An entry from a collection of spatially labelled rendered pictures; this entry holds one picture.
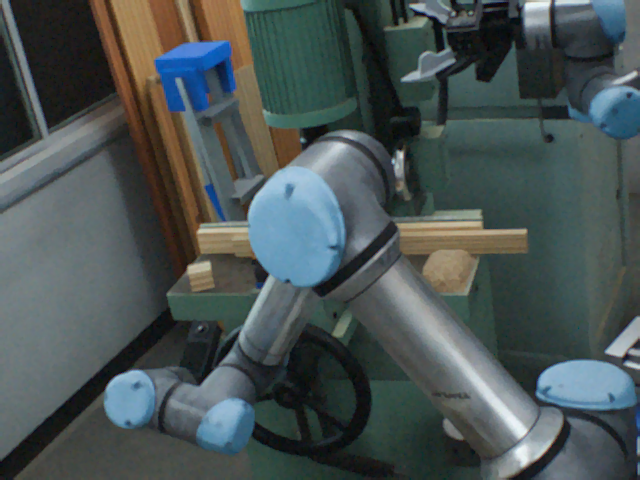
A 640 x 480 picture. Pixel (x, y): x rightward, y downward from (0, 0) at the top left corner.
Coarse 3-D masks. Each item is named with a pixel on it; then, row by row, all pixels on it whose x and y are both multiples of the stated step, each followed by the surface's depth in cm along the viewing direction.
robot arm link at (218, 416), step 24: (216, 384) 129; (240, 384) 130; (168, 408) 127; (192, 408) 126; (216, 408) 125; (240, 408) 125; (168, 432) 128; (192, 432) 125; (216, 432) 124; (240, 432) 126
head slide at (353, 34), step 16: (352, 16) 181; (352, 32) 181; (352, 48) 181; (352, 64) 181; (368, 80) 190; (368, 96) 190; (352, 112) 186; (368, 112) 190; (336, 128) 188; (352, 128) 187; (368, 128) 189
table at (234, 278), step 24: (216, 264) 197; (240, 264) 195; (480, 264) 180; (216, 288) 187; (240, 288) 185; (480, 288) 180; (192, 312) 188; (216, 312) 187; (240, 312) 185; (456, 312) 170; (336, 336) 169
